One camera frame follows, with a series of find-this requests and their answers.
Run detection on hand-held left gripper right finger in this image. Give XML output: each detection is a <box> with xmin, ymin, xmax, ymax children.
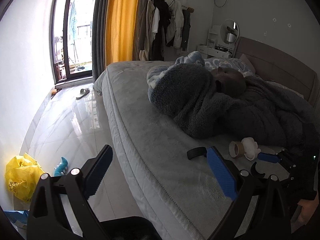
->
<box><xmin>206</xmin><ymin>146</ymin><xmax>292</xmax><ymax>240</ymax></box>

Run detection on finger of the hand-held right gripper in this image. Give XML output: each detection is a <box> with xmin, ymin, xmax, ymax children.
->
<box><xmin>257</xmin><ymin>149</ymin><xmax>298</xmax><ymax>173</ymax></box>
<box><xmin>251</xmin><ymin>162</ymin><xmax>266</xmax><ymax>178</ymax></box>

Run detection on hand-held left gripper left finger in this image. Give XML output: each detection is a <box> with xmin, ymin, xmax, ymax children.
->
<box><xmin>26</xmin><ymin>144</ymin><xmax>113</xmax><ymax>240</ymax></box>

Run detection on white tissue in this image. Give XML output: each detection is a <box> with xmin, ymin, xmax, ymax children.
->
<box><xmin>241</xmin><ymin>137</ymin><xmax>262</xmax><ymax>161</ymax></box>

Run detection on brown tape roll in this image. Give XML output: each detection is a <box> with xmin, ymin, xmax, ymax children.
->
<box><xmin>229</xmin><ymin>141</ymin><xmax>245</xmax><ymax>158</ymax></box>

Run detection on dark plastic waste bin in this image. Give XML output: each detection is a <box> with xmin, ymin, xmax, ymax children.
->
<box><xmin>100</xmin><ymin>216</ymin><xmax>163</xmax><ymax>240</ymax></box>

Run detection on person's right hand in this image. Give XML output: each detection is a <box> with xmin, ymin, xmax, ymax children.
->
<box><xmin>297</xmin><ymin>199</ymin><xmax>319</xmax><ymax>227</ymax></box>

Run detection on blue dinosaur plush toy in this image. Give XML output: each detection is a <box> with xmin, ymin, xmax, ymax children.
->
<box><xmin>54</xmin><ymin>157</ymin><xmax>69</xmax><ymax>177</ymax></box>

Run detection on dark grey fleece blanket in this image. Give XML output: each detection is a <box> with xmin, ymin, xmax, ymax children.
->
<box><xmin>147</xmin><ymin>64</ymin><xmax>320</xmax><ymax>153</ymax></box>

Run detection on grey bed mattress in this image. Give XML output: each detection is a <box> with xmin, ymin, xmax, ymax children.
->
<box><xmin>94</xmin><ymin>60</ymin><xmax>300</xmax><ymax>240</ymax></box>

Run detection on grey slipper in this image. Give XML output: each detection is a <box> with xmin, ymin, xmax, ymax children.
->
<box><xmin>76</xmin><ymin>88</ymin><xmax>90</xmax><ymax>100</ymax></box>

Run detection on yellow plastic bag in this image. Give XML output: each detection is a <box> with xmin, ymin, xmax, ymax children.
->
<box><xmin>5</xmin><ymin>152</ymin><xmax>45</xmax><ymax>203</ymax></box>

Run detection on brown cloth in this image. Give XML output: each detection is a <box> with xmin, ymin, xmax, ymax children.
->
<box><xmin>211</xmin><ymin>66</ymin><xmax>246</xmax><ymax>97</ymax></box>

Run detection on beige bed headboard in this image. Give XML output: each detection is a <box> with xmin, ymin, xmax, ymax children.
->
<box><xmin>234</xmin><ymin>37</ymin><xmax>317</xmax><ymax>105</ymax></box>

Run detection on beige pillow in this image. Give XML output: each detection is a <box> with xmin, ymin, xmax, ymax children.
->
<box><xmin>239</xmin><ymin>54</ymin><xmax>257</xmax><ymax>74</ymax></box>

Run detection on blue flat packet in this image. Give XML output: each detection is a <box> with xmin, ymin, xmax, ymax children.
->
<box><xmin>4</xmin><ymin>210</ymin><xmax>29</xmax><ymax>229</ymax></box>

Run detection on blue patterned pillow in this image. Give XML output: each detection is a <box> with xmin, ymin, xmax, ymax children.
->
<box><xmin>204</xmin><ymin>57</ymin><xmax>255</xmax><ymax>77</ymax></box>

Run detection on white vanity desk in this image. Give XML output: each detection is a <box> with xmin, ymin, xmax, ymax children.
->
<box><xmin>197</xmin><ymin>44</ymin><xmax>232</xmax><ymax>60</ymax></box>

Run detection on light blue fleece garment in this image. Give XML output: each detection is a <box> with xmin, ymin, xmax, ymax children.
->
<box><xmin>175</xmin><ymin>51</ymin><xmax>206</xmax><ymax>67</ymax></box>

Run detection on silver desk lamp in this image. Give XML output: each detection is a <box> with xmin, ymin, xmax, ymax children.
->
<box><xmin>226</xmin><ymin>26</ymin><xmax>237</xmax><ymax>55</ymax></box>

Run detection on white shelf organizer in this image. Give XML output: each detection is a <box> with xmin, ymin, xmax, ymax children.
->
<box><xmin>207</xmin><ymin>25</ymin><xmax>222</xmax><ymax>48</ymax></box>

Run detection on black-framed sliding glass door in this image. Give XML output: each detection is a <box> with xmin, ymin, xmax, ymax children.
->
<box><xmin>52</xmin><ymin>0</ymin><xmax>100</xmax><ymax>84</ymax></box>

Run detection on dark pants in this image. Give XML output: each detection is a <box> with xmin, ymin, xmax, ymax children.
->
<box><xmin>180</xmin><ymin>9</ymin><xmax>192</xmax><ymax>52</ymax></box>

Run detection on white jacket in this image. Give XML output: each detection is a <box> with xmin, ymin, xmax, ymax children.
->
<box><xmin>165</xmin><ymin>0</ymin><xmax>185</xmax><ymax>48</ymax></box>

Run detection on beige coat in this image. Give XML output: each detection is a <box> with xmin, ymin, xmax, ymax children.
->
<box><xmin>138</xmin><ymin>0</ymin><xmax>154</xmax><ymax>61</ymax></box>

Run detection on yellow curtain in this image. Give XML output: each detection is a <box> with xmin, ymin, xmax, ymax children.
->
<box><xmin>104</xmin><ymin>0</ymin><xmax>142</xmax><ymax>67</ymax></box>

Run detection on white shirt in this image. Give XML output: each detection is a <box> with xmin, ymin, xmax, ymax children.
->
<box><xmin>151</xmin><ymin>7</ymin><xmax>160</xmax><ymax>34</ymax></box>

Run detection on black jacket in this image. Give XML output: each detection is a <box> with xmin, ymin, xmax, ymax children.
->
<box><xmin>151</xmin><ymin>0</ymin><xmax>172</xmax><ymax>61</ymax></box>

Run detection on black strap ring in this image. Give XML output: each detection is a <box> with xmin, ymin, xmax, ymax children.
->
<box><xmin>187</xmin><ymin>147</ymin><xmax>208</xmax><ymax>160</ymax></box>

